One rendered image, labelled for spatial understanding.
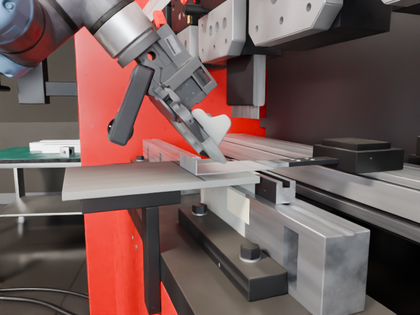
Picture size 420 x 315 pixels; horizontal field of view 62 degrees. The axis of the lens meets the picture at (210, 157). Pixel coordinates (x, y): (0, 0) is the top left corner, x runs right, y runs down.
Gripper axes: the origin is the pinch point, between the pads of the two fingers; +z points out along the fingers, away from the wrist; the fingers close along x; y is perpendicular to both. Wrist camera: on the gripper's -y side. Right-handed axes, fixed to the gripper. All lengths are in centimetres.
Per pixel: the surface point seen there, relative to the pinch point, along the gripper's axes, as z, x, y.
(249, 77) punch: -6.1, -3.0, 12.0
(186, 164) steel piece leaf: -1.8, 0.3, -3.5
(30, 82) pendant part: -39, 140, -18
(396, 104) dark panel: 30, 15, 48
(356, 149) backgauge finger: 15.7, -4.7, 19.8
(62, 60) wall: -60, 365, 10
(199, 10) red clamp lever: -18.0, 5.1, 15.1
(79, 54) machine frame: -31, 86, 3
